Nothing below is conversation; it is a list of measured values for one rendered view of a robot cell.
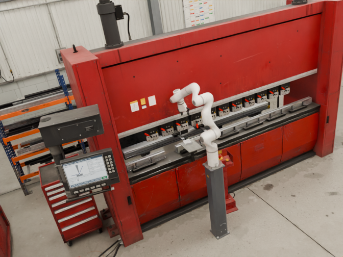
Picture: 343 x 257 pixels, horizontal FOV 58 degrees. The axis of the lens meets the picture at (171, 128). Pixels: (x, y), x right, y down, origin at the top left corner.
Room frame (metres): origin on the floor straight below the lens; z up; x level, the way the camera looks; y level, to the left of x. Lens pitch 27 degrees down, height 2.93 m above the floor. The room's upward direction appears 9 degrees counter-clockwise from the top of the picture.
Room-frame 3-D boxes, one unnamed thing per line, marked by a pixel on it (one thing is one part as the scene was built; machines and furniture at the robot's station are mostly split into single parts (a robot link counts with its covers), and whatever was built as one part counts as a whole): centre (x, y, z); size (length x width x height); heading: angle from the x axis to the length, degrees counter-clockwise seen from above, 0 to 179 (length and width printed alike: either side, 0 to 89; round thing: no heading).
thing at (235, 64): (3.63, -0.75, 1.74); 3.00 x 0.08 x 0.80; 111
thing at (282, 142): (3.59, -0.77, 0.42); 3.00 x 0.21 x 0.83; 111
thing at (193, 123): (3.46, -0.31, 1.26); 0.15 x 0.09 x 0.17; 111
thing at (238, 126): (3.85, -1.32, 0.92); 1.67 x 0.06 x 0.10; 111
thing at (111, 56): (3.62, -0.76, 2.23); 3.00 x 0.10 x 0.14; 111
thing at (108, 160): (2.39, 0.78, 1.42); 0.45 x 0.12 x 0.36; 102
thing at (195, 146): (3.26, -0.20, 1.00); 0.26 x 0.18 x 0.01; 21
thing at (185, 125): (3.38, -0.12, 1.26); 0.15 x 0.09 x 0.17; 111
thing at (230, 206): (3.20, -0.58, 0.06); 0.25 x 0.20 x 0.12; 14
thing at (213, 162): (2.78, -0.39, 1.09); 0.19 x 0.19 x 0.18
